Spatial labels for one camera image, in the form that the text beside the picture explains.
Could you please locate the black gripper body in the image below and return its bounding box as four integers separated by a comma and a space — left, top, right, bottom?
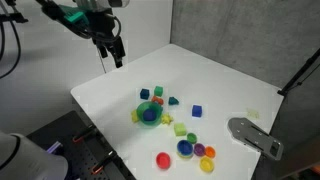
87, 8, 122, 46

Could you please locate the red plastic bowl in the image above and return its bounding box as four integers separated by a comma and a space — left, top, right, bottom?
155, 151, 172, 170

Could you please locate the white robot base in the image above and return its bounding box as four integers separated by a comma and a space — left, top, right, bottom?
0, 130, 70, 180

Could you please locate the blue block in green bowl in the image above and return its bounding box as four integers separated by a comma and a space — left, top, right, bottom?
143, 109, 157, 122

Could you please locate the blue bowl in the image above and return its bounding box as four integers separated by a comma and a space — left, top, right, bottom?
176, 139, 195, 159

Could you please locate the purple bowl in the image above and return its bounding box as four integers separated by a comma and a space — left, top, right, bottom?
193, 143, 206, 158

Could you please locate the small orange bowl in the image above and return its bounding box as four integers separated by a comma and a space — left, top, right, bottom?
204, 145, 217, 159

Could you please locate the dark blue cube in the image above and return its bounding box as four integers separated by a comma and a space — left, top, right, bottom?
139, 88, 151, 101

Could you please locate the orange toy block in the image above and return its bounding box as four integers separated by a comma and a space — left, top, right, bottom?
151, 95, 165, 106

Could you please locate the yellow toy block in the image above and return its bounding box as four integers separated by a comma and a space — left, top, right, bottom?
130, 109, 140, 124

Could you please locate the teal toy block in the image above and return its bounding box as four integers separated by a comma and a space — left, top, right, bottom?
167, 96, 180, 107

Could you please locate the yellow star toy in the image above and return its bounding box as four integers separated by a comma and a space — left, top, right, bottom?
160, 113, 175, 126

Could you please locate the black clamp with orange tip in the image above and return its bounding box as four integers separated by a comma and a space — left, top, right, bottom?
91, 150, 118, 176
72, 124, 99, 144

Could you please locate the bright blue cube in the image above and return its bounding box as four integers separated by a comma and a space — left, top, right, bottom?
191, 104, 203, 118

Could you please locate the light green cube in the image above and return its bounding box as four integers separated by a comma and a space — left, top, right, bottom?
173, 122, 188, 137

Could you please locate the black perforated breadboard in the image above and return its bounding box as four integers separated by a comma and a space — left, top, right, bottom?
25, 110, 137, 180

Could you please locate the purple strip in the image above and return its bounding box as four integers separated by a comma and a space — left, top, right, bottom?
46, 140, 64, 155

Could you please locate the grey metal plate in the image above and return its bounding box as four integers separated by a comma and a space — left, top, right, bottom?
227, 117, 285, 162

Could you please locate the black tripod leg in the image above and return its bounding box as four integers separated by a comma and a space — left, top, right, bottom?
277, 47, 320, 98

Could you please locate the thin black hanging cable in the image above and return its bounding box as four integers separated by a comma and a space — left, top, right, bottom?
98, 49, 108, 75

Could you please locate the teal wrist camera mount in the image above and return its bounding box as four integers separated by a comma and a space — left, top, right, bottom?
64, 8, 90, 26

